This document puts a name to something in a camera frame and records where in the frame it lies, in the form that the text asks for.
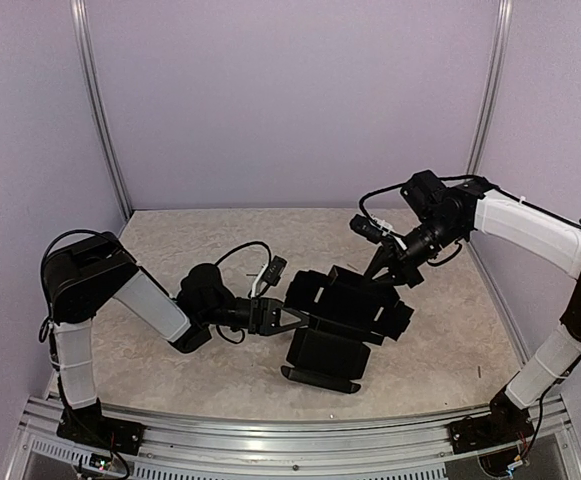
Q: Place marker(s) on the right vertical aluminium post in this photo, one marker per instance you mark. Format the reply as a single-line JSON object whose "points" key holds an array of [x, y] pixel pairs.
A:
{"points": [[492, 85]]}

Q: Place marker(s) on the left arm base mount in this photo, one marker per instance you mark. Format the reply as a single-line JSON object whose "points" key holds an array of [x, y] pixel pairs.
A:
{"points": [[88, 426]]}

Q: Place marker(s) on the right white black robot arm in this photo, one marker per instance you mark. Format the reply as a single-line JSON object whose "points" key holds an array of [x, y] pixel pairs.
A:
{"points": [[450, 209]]}

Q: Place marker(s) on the left vertical aluminium post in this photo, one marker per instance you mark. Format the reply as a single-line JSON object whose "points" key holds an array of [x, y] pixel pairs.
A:
{"points": [[79, 15]]}

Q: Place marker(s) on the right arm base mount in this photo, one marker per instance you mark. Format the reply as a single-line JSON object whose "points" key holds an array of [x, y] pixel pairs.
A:
{"points": [[504, 423]]}

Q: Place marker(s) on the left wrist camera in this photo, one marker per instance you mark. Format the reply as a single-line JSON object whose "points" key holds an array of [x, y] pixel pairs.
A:
{"points": [[268, 277]]}

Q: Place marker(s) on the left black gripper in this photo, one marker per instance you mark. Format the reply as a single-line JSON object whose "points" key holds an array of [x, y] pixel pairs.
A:
{"points": [[266, 315]]}

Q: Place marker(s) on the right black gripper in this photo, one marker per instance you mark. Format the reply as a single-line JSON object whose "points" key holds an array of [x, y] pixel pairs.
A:
{"points": [[402, 269]]}

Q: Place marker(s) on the small circuit board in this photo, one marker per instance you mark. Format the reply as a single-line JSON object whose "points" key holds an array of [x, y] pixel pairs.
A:
{"points": [[97, 463]]}

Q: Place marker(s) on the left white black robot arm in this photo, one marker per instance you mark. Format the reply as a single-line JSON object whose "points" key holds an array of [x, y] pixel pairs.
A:
{"points": [[83, 270]]}

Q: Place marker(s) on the front aluminium frame rail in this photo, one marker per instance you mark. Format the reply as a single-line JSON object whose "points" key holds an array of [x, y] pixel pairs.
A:
{"points": [[191, 447]]}

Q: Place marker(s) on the vertical aluminium post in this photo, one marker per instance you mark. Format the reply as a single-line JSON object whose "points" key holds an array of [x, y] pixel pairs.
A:
{"points": [[79, 15], [492, 85]]}

